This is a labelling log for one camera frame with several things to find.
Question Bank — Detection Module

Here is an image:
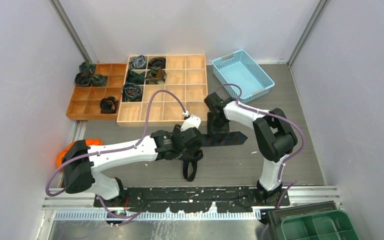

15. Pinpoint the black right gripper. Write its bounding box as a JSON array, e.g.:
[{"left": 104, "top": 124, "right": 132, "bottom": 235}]
[{"left": 207, "top": 112, "right": 230, "bottom": 138}]

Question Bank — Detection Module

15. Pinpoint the navy brown striped tie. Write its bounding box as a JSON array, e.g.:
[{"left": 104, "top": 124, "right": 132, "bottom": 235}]
[{"left": 179, "top": 131, "right": 248, "bottom": 182}]

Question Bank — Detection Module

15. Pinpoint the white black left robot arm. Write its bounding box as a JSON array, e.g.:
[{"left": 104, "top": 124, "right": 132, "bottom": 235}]
[{"left": 62, "top": 124, "right": 204, "bottom": 207}]

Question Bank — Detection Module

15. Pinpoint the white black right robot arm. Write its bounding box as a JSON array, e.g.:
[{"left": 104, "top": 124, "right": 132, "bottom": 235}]
[{"left": 204, "top": 92, "right": 302, "bottom": 206}]

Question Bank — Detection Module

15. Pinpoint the light wooden compartment tray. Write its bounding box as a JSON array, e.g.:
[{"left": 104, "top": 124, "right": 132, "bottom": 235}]
[{"left": 116, "top": 54, "right": 208, "bottom": 127}]

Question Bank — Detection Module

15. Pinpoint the light blue plastic basket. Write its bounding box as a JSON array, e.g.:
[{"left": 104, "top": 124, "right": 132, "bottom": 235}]
[{"left": 211, "top": 49, "right": 275, "bottom": 104}]

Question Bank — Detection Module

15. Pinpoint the green patterned rolled tie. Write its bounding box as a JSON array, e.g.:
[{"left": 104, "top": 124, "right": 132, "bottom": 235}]
[{"left": 145, "top": 67, "right": 167, "bottom": 85}]

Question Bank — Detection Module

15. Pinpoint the blue paisley rolled tie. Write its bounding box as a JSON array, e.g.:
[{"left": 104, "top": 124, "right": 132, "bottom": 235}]
[{"left": 122, "top": 82, "right": 143, "bottom": 102}]

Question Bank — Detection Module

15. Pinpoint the dark brown rolled tie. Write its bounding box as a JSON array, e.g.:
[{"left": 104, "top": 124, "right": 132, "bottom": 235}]
[{"left": 147, "top": 57, "right": 167, "bottom": 69}]

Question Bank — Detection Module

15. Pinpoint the dark green rolled tie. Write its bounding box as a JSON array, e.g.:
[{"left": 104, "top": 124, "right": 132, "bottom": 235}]
[{"left": 125, "top": 70, "right": 146, "bottom": 85}]

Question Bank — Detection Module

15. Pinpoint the black rolled tie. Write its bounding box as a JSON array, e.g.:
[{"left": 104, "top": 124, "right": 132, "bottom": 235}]
[{"left": 99, "top": 96, "right": 119, "bottom": 114}]

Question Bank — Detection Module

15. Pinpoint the grey blue rolled tie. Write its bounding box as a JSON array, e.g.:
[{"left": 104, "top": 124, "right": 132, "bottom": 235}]
[{"left": 129, "top": 55, "right": 148, "bottom": 70}]

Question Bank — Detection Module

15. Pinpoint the orange cloth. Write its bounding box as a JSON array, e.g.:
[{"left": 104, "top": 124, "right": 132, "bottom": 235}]
[{"left": 55, "top": 138, "right": 104, "bottom": 168}]

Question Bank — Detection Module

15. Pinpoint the dark orange wooden compartment tray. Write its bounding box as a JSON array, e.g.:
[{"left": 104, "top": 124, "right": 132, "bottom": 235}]
[{"left": 66, "top": 63, "right": 127, "bottom": 121}]

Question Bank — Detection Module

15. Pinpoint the green dotted rolled tie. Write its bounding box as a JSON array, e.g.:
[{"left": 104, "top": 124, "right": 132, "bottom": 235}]
[{"left": 90, "top": 74, "right": 108, "bottom": 87}]

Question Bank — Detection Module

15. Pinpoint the dark striped rolled tie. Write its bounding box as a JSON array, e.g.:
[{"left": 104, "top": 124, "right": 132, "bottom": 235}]
[{"left": 74, "top": 70, "right": 93, "bottom": 87}]

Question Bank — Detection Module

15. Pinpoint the teal patterned rolled tie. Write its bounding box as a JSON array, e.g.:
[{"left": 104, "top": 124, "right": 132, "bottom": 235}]
[{"left": 78, "top": 61, "right": 97, "bottom": 75}]

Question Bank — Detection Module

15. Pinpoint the green plastic bin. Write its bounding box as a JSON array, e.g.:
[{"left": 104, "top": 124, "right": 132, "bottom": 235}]
[{"left": 275, "top": 209, "right": 360, "bottom": 240}]

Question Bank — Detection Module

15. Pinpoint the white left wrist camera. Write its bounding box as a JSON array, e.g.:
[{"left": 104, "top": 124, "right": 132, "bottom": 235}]
[{"left": 180, "top": 111, "right": 202, "bottom": 132}]

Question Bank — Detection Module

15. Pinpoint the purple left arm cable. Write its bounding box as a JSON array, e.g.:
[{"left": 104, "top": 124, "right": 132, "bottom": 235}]
[{"left": 45, "top": 89, "right": 187, "bottom": 227}]

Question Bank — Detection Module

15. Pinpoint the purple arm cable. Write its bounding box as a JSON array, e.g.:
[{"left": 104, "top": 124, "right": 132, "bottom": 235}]
[
  {"left": 45, "top": 89, "right": 187, "bottom": 227},
  {"left": 215, "top": 83, "right": 307, "bottom": 210}
]

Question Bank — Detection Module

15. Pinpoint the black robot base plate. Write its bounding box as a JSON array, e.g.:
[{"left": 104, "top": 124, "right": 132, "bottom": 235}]
[{"left": 104, "top": 186, "right": 290, "bottom": 213}]

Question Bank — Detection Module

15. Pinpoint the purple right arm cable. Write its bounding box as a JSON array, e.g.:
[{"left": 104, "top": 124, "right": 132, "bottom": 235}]
[{"left": 215, "top": 83, "right": 307, "bottom": 210}]

